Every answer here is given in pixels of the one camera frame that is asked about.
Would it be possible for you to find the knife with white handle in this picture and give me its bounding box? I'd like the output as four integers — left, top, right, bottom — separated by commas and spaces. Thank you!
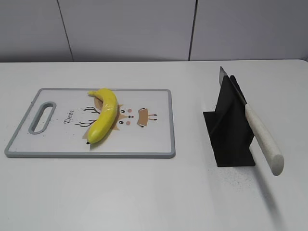
232, 82, 284, 176

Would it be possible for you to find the black knife stand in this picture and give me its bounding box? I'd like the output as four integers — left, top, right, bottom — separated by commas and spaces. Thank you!
203, 76, 256, 167

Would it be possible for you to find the yellow plastic banana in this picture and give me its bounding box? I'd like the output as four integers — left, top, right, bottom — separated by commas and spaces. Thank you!
87, 88, 118, 144

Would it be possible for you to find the white grey-rimmed cutting board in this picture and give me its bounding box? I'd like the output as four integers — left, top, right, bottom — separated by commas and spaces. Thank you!
4, 88, 175, 158

